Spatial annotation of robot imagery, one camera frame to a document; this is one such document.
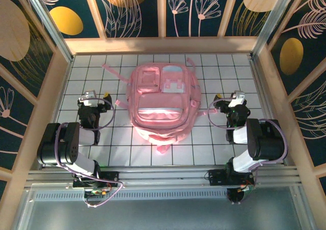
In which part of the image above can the pink school backpack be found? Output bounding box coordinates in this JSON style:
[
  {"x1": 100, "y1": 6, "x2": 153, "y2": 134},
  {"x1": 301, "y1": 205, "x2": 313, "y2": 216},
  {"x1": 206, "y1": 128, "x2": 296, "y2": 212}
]
[{"x1": 101, "y1": 57, "x2": 212, "y2": 155}]

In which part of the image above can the aluminium side rail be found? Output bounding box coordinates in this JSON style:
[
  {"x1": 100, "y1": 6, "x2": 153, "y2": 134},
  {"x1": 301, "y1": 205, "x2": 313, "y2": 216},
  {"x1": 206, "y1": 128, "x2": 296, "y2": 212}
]
[
  {"x1": 248, "y1": 55, "x2": 290, "y2": 167},
  {"x1": 38, "y1": 56, "x2": 75, "y2": 170}
]

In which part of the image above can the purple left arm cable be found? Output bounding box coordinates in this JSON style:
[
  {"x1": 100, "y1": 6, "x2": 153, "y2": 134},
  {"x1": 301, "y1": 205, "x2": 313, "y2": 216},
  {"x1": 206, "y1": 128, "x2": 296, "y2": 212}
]
[{"x1": 55, "y1": 98, "x2": 125, "y2": 208}]

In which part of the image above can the aluminium corner post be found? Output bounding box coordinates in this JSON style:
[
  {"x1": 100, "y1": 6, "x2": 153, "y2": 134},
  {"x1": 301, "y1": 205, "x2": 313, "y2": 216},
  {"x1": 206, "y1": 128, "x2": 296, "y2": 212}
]
[
  {"x1": 19, "y1": 0, "x2": 75, "y2": 64},
  {"x1": 251, "y1": 0, "x2": 298, "y2": 60}
]

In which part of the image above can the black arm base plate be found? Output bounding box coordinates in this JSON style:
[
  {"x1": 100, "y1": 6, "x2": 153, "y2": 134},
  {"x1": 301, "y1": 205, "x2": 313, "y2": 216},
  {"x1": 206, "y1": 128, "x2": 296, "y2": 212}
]
[
  {"x1": 73, "y1": 170, "x2": 120, "y2": 189},
  {"x1": 208, "y1": 169, "x2": 255, "y2": 187}
]

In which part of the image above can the slotted metal strip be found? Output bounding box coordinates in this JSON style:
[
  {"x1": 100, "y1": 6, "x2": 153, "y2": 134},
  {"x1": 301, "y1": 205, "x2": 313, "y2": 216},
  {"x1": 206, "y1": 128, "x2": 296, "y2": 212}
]
[{"x1": 34, "y1": 190, "x2": 229, "y2": 202}]

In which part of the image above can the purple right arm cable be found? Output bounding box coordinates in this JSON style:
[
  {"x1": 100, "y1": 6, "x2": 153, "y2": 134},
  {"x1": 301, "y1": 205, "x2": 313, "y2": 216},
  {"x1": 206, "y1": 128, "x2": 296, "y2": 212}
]
[{"x1": 207, "y1": 98, "x2": 289, "y2": 205}]

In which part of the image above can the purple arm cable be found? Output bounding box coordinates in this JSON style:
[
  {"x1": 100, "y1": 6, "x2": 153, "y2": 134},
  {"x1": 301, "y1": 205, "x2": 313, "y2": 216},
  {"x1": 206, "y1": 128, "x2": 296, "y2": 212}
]
[
  {"x1": 207, "y1": 98, "x2": 289, "y2": 205},
  {"x1": 55, "y1": 98, "x2": 125, "y2": 208}
]

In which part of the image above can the long aluminium mounting rail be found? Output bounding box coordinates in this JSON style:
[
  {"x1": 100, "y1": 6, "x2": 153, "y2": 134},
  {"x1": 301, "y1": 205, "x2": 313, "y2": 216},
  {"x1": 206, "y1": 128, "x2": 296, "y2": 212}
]
[{"x1": 24, "y1": 165, "x2": 303, "y2": 191}]

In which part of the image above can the grey sheet metal panel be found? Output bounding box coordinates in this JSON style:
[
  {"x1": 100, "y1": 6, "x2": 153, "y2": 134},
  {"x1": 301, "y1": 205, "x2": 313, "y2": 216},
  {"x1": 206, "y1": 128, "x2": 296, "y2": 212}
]
[{"x1": 11, "y1": 185, "x2": 318, "y2": 230}]

